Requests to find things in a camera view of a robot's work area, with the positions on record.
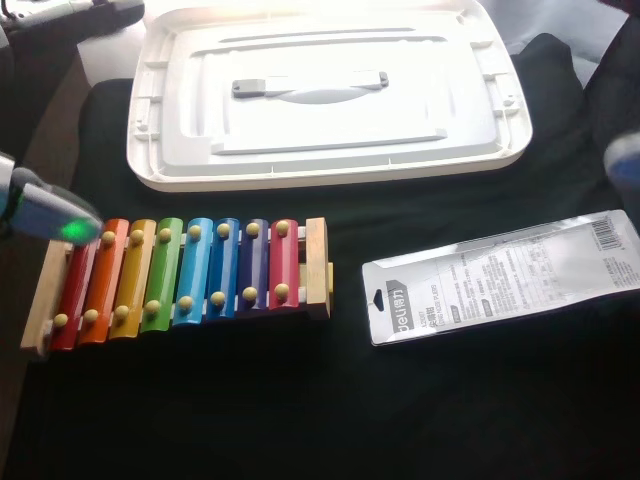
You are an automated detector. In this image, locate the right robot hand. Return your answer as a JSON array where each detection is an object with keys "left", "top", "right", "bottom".
[{"left": 603, "top": 130, "right": 640, "bottom": 194}]

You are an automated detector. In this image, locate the silver plastic package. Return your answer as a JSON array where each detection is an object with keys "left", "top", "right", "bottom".
[{"left": 360, "top": 208, "right": 640, "bottom": 348}]

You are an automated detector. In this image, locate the rainbow wooden xylophone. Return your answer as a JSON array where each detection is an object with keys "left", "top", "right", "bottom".
[{"left": 19, "top": 215, "right": 332, "bottom": 357}]

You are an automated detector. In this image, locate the white plastic tray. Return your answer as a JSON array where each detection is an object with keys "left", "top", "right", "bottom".
[{"left": 125, "top": 0, "right": 534, "bottom": 193}]

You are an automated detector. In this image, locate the black table cloth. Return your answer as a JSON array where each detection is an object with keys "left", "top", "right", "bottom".
[{"left": 0, "top": 32, "right": 640, "bottom": 480}]

